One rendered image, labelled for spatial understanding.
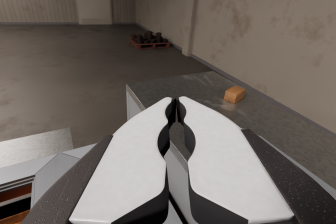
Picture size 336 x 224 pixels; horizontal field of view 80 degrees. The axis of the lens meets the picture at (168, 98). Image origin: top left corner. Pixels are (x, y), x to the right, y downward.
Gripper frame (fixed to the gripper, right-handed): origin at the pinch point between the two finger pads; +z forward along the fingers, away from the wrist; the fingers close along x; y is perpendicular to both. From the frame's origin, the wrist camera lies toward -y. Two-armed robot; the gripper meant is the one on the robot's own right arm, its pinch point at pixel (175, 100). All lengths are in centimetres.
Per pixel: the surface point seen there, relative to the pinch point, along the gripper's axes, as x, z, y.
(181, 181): 0, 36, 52
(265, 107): 41, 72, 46
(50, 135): -72, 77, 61
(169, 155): -4, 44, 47
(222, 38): 95, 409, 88
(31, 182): -58, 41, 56
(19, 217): -63, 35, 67
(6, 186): -65, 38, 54
